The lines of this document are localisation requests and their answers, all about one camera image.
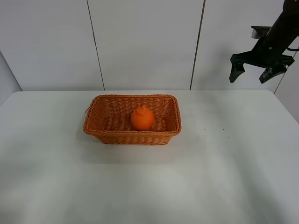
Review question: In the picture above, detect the orange tangerine with stem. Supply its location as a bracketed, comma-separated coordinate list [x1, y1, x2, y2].
[130, 105, 154, 131]

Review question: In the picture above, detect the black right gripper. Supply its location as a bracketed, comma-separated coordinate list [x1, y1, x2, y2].
[229, 40, 294, 83]

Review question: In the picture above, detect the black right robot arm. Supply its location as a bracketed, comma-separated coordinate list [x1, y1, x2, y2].
[229, 0, 299, 84]

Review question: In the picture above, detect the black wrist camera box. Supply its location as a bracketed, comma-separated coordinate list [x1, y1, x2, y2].
[251, 26, 271, 39]

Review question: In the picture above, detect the orange woven wicker basket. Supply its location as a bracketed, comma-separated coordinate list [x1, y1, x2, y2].
[83, 94, 182, 145]

